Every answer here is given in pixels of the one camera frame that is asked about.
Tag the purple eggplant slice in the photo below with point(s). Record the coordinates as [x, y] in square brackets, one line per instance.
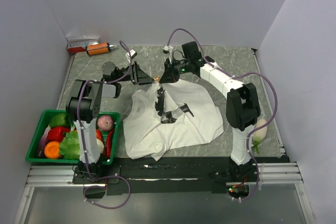
[42, 143]

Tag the purple onion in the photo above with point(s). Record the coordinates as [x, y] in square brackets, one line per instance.
[105, 123]

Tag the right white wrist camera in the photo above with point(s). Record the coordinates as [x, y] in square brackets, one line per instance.
[168, 50]

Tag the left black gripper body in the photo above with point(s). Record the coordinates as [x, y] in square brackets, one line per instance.
[121, 72]

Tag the orange carrot slice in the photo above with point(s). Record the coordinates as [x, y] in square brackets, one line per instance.
[51, 150]

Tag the orange cylinder tube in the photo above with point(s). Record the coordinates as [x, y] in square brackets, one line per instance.
[97, 49]

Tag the white eggplant toy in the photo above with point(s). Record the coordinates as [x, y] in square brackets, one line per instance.
[259, 135]

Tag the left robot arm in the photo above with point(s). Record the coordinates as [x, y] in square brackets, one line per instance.
[84, 107]

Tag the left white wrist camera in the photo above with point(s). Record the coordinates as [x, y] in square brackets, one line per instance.
[130, 55]

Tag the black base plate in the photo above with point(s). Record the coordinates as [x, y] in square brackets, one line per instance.
[180, 174]

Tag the aluminium rail frame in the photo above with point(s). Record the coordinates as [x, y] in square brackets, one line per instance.
[61, 176]

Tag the green bell pepper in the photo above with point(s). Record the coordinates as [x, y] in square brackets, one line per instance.
[61, 119]

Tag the red chili pepper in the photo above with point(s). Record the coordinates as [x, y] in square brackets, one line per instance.
[108, 144]

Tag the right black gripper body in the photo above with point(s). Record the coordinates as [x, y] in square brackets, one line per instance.
[179, 67]

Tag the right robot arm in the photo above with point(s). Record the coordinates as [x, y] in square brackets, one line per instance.
[242, 104]

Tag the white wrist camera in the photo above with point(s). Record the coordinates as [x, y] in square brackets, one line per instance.
[130, 55]
[168, 50]

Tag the red white box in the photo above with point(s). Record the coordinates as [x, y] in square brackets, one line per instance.
[79, 44]

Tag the white printed t-shirt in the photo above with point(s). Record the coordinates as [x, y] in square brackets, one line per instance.
[169, 116]

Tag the green plastic basket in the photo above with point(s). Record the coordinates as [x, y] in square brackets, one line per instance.
[44, 120]

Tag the green lettuce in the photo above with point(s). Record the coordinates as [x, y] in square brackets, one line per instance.
[69, 147]

